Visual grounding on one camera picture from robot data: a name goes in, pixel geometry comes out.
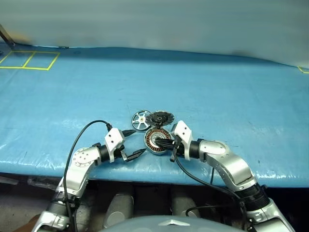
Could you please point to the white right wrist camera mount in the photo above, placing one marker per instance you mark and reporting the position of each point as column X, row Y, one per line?
column 183, row 135

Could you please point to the silver spoked rotor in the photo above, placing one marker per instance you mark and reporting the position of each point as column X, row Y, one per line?
column 141, row 119

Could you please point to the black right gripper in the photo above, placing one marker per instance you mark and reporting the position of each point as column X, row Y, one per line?
column 176, row 146

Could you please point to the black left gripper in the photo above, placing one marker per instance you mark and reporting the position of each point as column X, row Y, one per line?
column 123, row 153

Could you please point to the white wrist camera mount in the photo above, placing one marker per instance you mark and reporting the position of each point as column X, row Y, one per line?
column 113, row 142
column 183, row 135

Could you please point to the grey rounded housing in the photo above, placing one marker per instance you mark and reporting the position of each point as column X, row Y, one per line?
column 186, row 205
column 119, row 210

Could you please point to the slanted metal post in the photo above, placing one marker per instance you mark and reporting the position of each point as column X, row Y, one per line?
column 6, row 35

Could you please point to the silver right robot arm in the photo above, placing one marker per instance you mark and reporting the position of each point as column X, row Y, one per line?
column 231, row 164

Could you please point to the yellow tape double square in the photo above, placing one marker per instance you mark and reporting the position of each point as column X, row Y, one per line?
column 36, row 68

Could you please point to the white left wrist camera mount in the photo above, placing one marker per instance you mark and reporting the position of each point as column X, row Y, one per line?
column 113, row 142

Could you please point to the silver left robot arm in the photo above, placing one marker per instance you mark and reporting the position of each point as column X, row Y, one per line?
column 79, row 159

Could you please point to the grey motor housing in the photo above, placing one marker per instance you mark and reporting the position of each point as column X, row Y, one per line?
column 150, row 145

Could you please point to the grey robot torso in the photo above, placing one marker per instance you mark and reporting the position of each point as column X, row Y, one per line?
column 173, row 226

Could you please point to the blue table cover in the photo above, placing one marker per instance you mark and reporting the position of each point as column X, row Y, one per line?
column 169, row 84

